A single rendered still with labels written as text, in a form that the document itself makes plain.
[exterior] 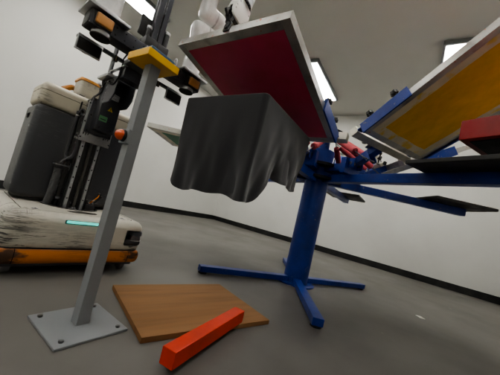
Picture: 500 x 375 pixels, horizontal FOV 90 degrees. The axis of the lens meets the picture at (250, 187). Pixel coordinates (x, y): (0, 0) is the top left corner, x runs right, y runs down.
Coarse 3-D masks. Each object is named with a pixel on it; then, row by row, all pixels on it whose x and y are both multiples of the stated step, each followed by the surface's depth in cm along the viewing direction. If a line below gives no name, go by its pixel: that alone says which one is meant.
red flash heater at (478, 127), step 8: (472, 120) 107; (480, 120) 105; (488, 120) 103; (496, 120) 100; (464, 128) 109; (472, 128) 107; (480, 128) 104; (488, 128) 102; (496, 128) 100; (464, 136) 109; (472, 136) 106; (480, 136) 104; (488, 136) 101; (496, 136) 100; (472, 144) 111; (480, 144) 109; (488, 144) 107; (496, 144) 106; (480, 152) 117; (488, 152) 114; (496, 152) 112
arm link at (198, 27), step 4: (196, 20) 136; (192, 24) 137; (196, 24) 135; (200, 24) 135; (204, 24) 137; (192, 28) 137; (196, 28) 135; (200, 28) 135; (204, 28) 137; (208, 28) 138; (192, 32) 136; (196, 32) 135; (200, 32) 136; (204, 32) 137
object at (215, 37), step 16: (272, 16) 91; (288, 16) 87; (208, 32) 109; (224, 32) 103; (240, 32) 99; (256, 32) 97; (288, 32) 92; (192, 48) 117; (304, 48) 99; (304, 64) 103; (208, 80) 136; (304, 80) 112; (320, 96) 119; (320, 112) 128
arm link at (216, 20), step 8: (208, 0) 137; (216, 0) 139; (200, 8) 138; (208, 8) 137; (216, 8) 141; (200, 16) 139; (208, 16) 139; (216, 16) 140; (224, 16) 144; (208, 24) 142; (216, 24) 142; (224, 24) 143
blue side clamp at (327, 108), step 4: (324, 100) 126; (328, 100) 126; (324, 104) 125; (328, 104) 127; (324, 108) 124; (328, 108) 128; (324, 112) 125; (328, 112) 129; (332, 112) 134; (328, 116) 130; (332, 116) 135; (328, 120) 131; (332, 120) 136; (328, 124) 133; (332, 124) 137; (332, 128) 138; (336, 128) 144; (332, 132) 139; (336, 132) 145; (332, 136) 143; (336, 136) 146; (336, 140) 148
